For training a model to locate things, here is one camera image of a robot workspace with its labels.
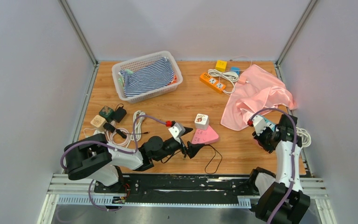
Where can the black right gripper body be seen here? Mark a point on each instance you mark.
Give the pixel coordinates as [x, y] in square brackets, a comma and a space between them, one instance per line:
[265, 138]

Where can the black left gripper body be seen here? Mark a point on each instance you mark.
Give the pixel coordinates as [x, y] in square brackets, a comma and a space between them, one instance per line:
[175, 145]

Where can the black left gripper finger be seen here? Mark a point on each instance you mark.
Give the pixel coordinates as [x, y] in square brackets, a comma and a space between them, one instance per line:
[193, 149]
[186, 130]

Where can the pink triangular socket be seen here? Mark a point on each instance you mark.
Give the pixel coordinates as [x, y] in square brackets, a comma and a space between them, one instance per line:
[208, 136]

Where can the teal USB power strip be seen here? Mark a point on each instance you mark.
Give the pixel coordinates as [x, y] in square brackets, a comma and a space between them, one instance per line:
[269, 123]

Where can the white tiger cube socket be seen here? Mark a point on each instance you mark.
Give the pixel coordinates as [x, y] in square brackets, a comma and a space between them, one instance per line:
[201, 121]

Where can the orange USB power strip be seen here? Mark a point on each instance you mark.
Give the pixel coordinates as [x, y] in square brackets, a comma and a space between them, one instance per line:
[212, 82]

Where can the pink USB charger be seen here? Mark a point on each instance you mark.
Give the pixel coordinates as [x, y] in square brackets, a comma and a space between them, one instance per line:
[242, 80]

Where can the yellow cube socket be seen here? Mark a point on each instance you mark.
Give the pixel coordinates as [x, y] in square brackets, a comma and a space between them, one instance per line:
[221, 65]

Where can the blue plug adapter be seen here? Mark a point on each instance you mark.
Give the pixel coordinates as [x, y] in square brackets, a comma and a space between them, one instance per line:
[236, 70]

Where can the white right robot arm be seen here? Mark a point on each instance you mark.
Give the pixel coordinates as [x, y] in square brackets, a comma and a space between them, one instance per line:
[282, 200]

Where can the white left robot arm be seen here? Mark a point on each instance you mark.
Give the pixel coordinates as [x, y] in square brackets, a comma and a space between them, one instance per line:
[95, 158]

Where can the dark green cube socket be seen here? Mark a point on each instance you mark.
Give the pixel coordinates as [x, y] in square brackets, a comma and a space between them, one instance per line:
[107, 113]

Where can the beige cube socket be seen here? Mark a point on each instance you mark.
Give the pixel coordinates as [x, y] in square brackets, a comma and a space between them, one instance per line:
[98, 123]

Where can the pink cloth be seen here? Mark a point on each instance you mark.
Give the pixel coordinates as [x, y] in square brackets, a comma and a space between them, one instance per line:
[263, 90]

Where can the blue striped cloth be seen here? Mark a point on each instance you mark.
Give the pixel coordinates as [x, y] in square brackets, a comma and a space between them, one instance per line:
[157, 75]

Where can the black power adapter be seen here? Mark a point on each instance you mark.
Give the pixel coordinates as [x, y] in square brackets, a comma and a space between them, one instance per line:
[119, 113]

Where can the white plastic basket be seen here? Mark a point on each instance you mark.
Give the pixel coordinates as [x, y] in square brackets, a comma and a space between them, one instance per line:
[138, 63]

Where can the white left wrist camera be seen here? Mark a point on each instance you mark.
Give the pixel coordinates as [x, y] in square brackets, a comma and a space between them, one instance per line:
[177, 130]

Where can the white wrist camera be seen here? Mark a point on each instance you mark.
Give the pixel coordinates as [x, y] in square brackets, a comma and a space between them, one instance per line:
[260, 125]
[177, 130]

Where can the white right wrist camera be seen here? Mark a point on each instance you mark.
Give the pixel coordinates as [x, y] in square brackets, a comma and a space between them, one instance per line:
[260, 125]

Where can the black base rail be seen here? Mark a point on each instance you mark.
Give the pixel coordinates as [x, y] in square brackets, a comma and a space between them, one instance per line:
[182, 188]

